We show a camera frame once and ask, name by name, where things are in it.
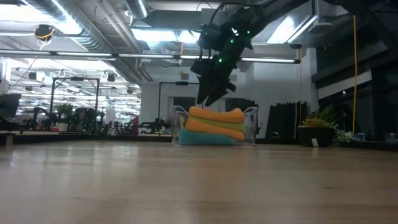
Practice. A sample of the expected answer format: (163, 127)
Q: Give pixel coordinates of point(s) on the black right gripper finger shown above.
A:
(201, 91)
(217, 95)

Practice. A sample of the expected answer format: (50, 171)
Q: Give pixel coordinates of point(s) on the orange microfiber towel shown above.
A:
(214, 129)
(217, 115)

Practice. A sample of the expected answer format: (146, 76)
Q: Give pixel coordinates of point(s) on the lime green microfiber towel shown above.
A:
(224, 124)

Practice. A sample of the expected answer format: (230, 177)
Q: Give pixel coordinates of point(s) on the teal microfiber towel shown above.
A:
(205, 138)

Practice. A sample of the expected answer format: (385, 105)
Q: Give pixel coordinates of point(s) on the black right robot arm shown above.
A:
(264, 12)

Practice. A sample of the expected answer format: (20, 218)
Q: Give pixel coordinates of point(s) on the clear plastic bin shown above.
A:
(252, 124)

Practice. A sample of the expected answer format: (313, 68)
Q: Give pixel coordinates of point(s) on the ceiling light panel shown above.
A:
(287, 29)
(161, 35)

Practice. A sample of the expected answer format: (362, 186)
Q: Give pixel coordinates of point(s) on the black curtain panel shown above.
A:
(286, 119)

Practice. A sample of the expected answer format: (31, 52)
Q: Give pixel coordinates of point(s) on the small potted succulent plant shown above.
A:
(320, 127)

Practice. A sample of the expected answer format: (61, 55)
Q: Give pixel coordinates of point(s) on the green plant in white pot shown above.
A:
(63, 118)

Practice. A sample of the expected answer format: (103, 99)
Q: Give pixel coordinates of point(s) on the black monitor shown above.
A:
(8, 105)

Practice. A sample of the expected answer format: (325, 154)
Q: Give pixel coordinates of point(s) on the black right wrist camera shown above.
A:
(200, 67)

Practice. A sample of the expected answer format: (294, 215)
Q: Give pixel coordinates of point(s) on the black stand frame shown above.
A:
(76, 79)
(180, 83)

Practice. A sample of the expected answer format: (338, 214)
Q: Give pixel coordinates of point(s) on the silver overhead frame bar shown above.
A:
(77, 53)

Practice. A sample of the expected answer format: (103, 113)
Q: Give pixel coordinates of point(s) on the black overhead camera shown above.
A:
(43, 32)

